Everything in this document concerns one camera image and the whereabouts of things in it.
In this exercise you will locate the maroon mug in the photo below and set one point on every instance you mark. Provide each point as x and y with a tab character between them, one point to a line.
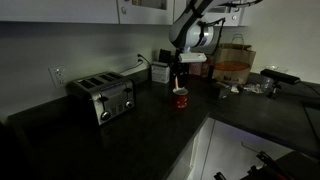
180	98

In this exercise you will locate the upper white cabinets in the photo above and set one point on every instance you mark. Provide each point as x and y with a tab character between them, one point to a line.
149	12

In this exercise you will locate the pink box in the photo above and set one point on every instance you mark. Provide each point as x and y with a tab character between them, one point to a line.
199	69

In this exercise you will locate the clear plastic container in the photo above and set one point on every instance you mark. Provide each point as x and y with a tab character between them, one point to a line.
259	84

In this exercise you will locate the white napkin box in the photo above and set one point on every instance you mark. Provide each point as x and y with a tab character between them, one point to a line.
160	72

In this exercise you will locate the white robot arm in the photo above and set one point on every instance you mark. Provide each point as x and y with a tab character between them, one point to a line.
192	30

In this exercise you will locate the orange marker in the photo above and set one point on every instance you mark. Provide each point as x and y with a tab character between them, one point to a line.
176	83

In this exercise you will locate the white wall outlet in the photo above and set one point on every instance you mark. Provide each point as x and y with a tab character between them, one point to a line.
58	76

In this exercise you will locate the black camera on stand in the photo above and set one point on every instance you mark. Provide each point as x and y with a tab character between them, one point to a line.
278	77

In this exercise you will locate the silver four-slot toaster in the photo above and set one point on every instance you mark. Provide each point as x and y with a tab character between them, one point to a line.
106	94

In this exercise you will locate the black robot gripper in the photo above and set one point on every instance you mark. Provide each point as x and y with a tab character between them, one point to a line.
180	68

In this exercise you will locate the brown paper bag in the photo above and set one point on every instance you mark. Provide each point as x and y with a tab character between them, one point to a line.
233	61

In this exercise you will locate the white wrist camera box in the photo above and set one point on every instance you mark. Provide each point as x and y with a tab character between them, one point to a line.
192	57

